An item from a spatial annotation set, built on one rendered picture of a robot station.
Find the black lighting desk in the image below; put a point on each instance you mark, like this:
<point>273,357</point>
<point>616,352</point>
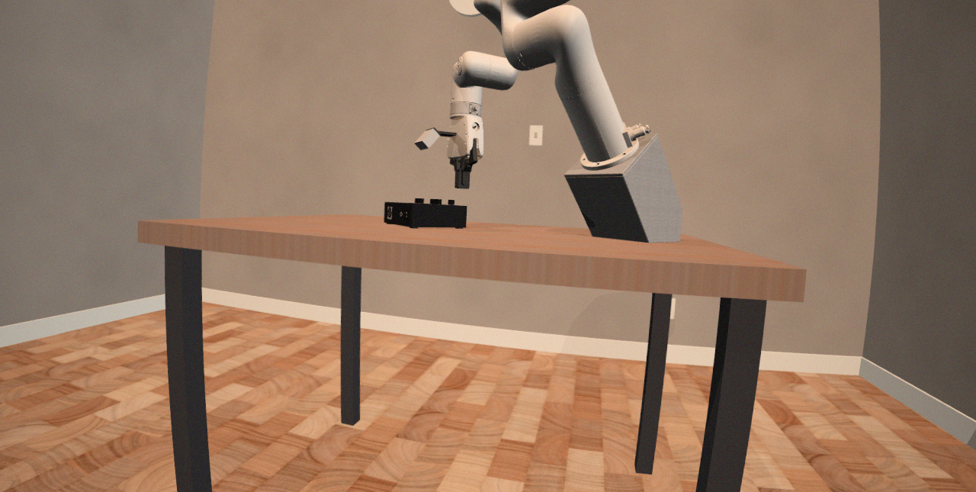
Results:
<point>428,215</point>

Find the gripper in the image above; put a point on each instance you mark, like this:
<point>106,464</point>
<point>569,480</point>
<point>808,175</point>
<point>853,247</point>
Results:
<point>468,143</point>

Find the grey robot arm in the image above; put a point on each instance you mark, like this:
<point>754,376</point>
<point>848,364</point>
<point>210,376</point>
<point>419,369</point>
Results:
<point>530,40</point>

